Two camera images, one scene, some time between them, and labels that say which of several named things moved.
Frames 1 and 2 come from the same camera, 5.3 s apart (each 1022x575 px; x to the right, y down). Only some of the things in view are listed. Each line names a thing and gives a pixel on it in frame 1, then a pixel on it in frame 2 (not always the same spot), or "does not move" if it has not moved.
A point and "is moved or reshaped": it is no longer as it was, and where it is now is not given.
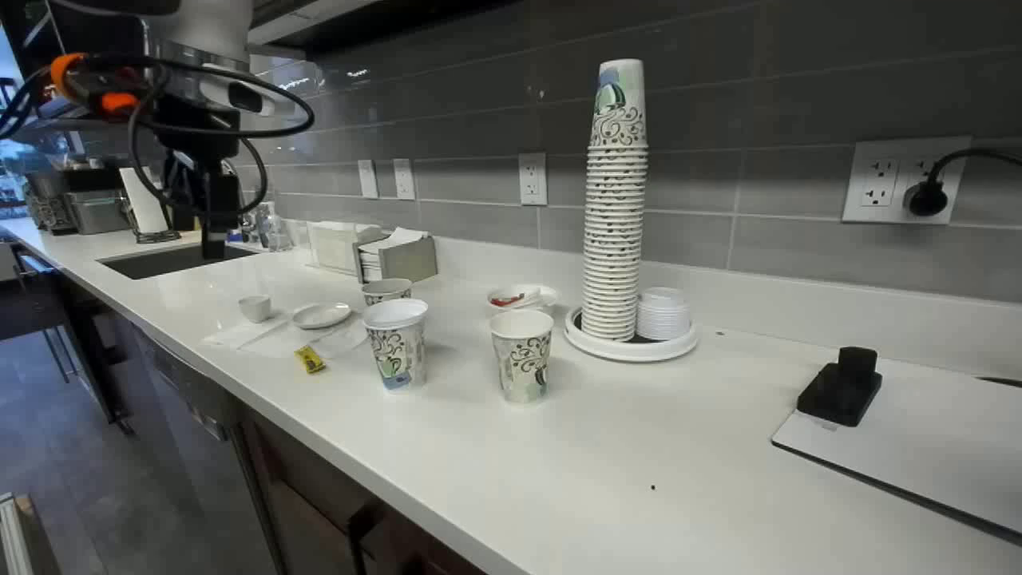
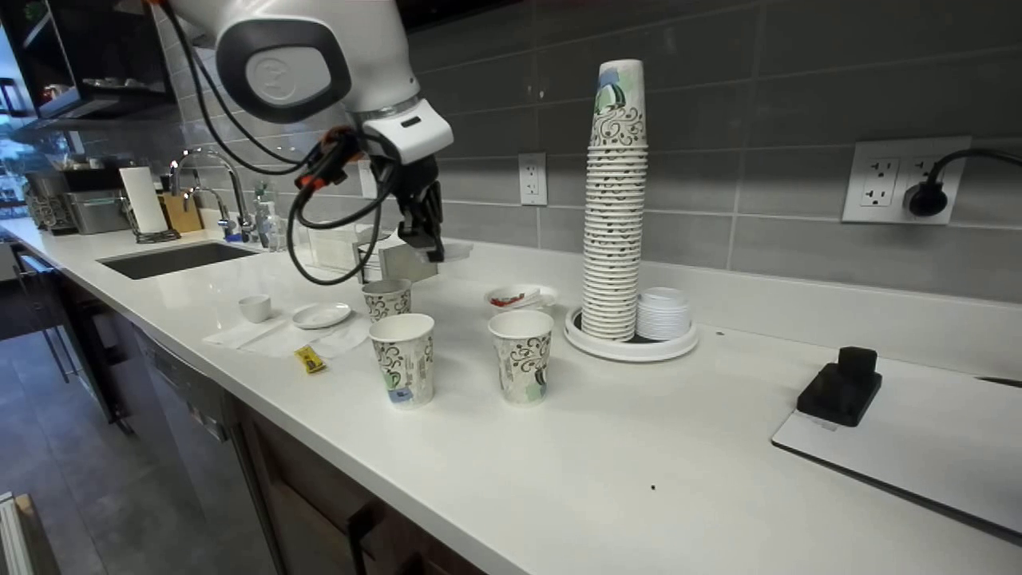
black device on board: x=843 y=387 does not move
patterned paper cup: x=399 y=339 is moved or reshaped
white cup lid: x=395 y=312 to x=399 y=326
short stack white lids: x=661 y=315 does not move
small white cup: x=252 y=307 does not move
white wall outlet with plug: x=906 y=179 does not move
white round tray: x=643 y=349 does not move
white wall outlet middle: x=533 y=179 does not move
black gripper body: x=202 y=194 to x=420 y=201
